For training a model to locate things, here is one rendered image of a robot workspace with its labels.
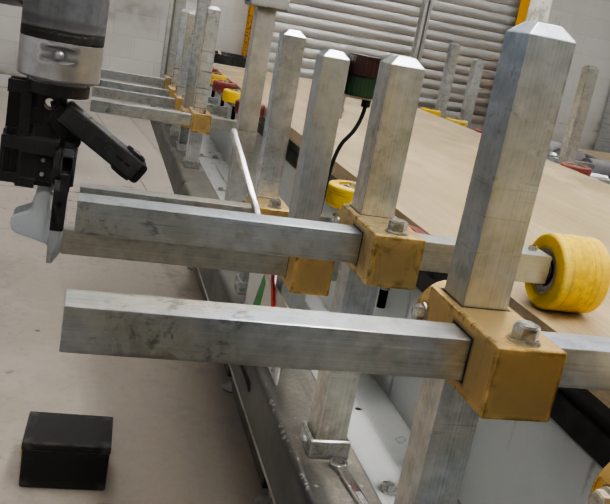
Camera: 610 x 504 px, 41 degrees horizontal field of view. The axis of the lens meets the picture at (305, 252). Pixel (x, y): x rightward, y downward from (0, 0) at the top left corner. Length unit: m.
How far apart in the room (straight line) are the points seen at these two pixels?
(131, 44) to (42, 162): 7.90
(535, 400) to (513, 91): 0.20
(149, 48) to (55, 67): 7.95
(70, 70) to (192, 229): 0.27
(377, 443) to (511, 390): 0.61
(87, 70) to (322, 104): 0.29
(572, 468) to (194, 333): 0.47
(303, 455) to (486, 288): 0.38
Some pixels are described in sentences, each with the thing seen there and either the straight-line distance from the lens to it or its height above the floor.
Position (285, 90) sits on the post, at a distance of 1.29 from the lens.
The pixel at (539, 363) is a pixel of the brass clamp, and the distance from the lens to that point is 0.55.
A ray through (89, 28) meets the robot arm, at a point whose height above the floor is 1.09.
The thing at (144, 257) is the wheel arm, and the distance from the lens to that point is 1.01.
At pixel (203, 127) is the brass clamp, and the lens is 2.22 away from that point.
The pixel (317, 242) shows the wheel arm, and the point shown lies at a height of 0.95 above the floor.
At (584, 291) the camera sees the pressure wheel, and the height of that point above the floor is 0.94.
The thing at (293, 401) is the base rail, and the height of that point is 0.70.
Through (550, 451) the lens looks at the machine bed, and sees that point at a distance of 0.90.
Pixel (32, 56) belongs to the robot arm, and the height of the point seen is 1.05.
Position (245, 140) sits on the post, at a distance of 1.56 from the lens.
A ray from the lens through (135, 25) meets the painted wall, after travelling 8.85.
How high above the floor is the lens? 1.14
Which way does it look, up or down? 15 degrees down
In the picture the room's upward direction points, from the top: 11 degrees clockwise
